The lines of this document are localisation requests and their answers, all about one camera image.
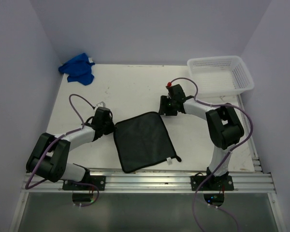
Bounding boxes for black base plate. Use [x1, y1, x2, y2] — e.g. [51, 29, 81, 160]
[62, 175, 106, 191]
[190, 172, 234, 191]

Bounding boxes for black purple microfiber towel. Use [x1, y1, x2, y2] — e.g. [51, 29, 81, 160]
[113, 112, 182, 174]

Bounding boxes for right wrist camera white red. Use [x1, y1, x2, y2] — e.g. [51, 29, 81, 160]
[166, 82, 173, 91]

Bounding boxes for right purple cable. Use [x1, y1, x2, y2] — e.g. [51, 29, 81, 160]
[170, 77, 254, 232]

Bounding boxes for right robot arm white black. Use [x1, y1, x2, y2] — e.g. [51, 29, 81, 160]
[159, 82, 244, 190]

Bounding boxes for white plastic perforated basket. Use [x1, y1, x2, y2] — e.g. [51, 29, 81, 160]
[187, 56, 255, 98]

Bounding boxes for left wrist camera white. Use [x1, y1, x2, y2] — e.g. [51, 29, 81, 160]
[95, 101, 106, 110]

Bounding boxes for blue crumpled towel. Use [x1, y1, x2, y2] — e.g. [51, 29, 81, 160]
[58, 53, 95, 86]

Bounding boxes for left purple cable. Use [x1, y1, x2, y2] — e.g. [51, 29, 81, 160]
[25, 94, 101, 207]

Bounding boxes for aluminium mounting rail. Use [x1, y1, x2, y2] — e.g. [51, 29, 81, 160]
[21, 169, 277, 194]

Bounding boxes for purple cable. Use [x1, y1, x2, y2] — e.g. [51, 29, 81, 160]
[25, 94, 101, 207]
[170, 77, 254, 232]

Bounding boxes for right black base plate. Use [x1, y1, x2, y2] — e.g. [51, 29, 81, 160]
[190, 172, 234, 191]

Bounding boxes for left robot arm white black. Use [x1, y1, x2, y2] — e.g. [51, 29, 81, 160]
[26, 107, 115, 190]

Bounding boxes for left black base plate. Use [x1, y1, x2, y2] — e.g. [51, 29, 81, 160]
[62, 175, 106, 191]

